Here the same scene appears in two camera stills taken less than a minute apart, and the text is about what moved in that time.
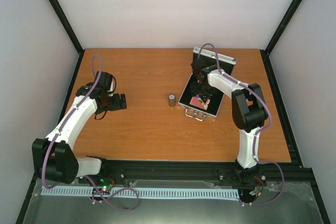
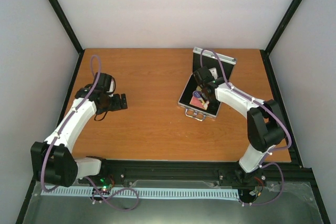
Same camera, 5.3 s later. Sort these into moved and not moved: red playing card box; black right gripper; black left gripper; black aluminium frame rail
Moved: black right gripper
Not moved: red playing card box; black left gripper; black aluminium frame rail
